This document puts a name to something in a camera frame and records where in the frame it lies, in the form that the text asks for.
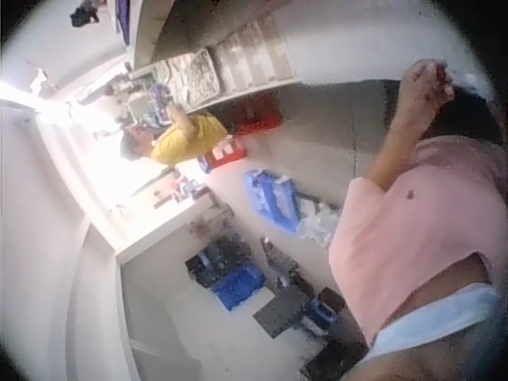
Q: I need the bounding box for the dark grey flat board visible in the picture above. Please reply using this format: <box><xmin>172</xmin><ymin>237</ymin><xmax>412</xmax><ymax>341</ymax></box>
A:
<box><xmin>252</xmin><ymin>285</ymin><xmax>309</xmax><ymax>338</ymax></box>

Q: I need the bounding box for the light blue plastic crate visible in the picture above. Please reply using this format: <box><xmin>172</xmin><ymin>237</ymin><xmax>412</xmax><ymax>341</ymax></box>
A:
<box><xmin>242</xmin><ymin>169</ymin><xmax>302</xmax><ymax>234</ymax></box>

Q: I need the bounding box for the white work table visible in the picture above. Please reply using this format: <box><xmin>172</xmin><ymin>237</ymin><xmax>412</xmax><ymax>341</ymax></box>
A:
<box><xmin>35</xmin><ymin>114</ymin><xmax>217</xmax><ymax>263</ymax></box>

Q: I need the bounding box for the shelf rack with parts trays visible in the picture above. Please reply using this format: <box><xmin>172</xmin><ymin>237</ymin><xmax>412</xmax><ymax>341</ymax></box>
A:
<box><xmin>126</xmin><ymin>0</ymin><xmax>302</xmax><ymax>116</ymax></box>

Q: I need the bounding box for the black crate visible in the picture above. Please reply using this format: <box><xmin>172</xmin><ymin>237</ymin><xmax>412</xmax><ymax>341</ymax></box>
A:
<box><xmin>184</xmin><ymin>237</ymin><xmax>255</xmax><ymax>289</ymax></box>

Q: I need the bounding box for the black object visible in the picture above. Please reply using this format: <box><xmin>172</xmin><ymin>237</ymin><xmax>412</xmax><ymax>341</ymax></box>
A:
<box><xmin>69</xmin><ymin>2</ymin><xmax>100</xmax><ymax>28</ymax></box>

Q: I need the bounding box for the person's left hand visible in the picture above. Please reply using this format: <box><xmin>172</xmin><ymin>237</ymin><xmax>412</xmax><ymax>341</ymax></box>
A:
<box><xmin>398</xmin><ymin>60</ymin><xmax>456</xmax><ymax>120</ymax></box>

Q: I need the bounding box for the dark blue plastic crate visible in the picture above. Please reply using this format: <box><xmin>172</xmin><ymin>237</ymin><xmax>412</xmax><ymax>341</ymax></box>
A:
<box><xmin>212</xmin><ymin>264</ymin><xmax>267</xmax><ymax>314</ymax></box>

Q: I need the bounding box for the red plastic bin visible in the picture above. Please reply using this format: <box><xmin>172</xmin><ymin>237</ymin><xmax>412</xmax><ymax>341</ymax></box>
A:
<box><xmin>233</xmin><ymin>110</ymin><xmax>283</xmax><ymax>136</ymax></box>

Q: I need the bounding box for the black box with blue parts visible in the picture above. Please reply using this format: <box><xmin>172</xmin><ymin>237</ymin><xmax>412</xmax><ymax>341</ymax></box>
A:
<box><xmin>307</xmin><ymin>287</ymin><xmax>344</xmax><ymax>330</ymax></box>

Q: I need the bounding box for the heap of clear plastic bags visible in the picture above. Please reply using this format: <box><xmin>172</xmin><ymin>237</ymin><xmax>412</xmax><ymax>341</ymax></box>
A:
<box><xmin>295</xmin><ymin>196</ymin><xmax>342</xmax><ymax>249</ymax></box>

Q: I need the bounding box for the red bin with white packets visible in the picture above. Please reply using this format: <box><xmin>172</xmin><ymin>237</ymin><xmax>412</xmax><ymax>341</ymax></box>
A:
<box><xmin>198</xmin><ymin>137</ymin><xmax>248</xmax><ymax>172</ymax></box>

